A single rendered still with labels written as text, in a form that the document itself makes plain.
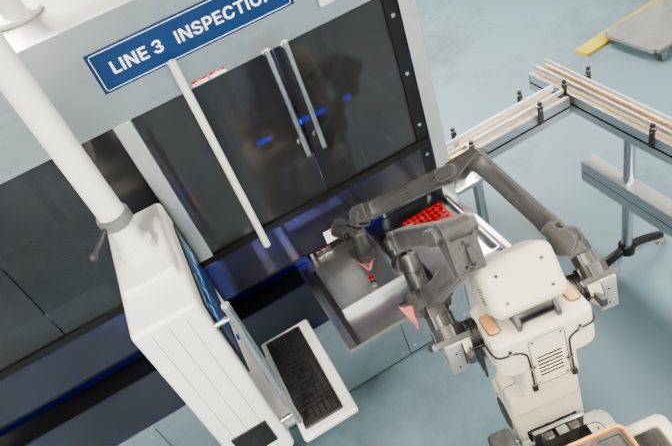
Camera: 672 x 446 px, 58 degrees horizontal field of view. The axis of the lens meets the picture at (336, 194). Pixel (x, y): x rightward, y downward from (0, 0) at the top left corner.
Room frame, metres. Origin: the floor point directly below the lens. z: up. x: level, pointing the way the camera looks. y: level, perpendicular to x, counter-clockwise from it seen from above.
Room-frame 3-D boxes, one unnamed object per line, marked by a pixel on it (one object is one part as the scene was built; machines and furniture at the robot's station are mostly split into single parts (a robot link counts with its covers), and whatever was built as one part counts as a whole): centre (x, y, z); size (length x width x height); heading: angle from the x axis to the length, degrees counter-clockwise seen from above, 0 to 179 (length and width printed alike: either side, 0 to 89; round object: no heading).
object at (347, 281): (1.63, 0.04, 0.90); 0.34 x 0.26 x 0.04; 12
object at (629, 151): (1.84, -1.24, 0.46); 0.09 x 0.09 x 0.77; 12
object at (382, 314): (1.59, -0.14, 0.87); 0.70 x 0.48 x 0.02; 102
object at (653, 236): (1.84, -1.24, 0.07); 0.50 x 0.08 x 0.14; 102
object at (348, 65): (1.78, -0.19, 1.51); 0.43 x 0.01 x 0.59; 102
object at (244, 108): (1.69, 0.25, 1.51); 0.47 x 0.01 x 0.59; 102
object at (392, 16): (1.81, -0.38, 1.40); 0.05 x 0.01 x 0.80; 102
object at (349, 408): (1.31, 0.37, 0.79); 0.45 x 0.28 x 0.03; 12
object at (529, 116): (2.07, -0.76, 0.92); 0.69 x 0.15 x 0.16; 102
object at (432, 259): (1.59, -0.32, 0.90); 0.34 x 0.26 x 0.04; 12
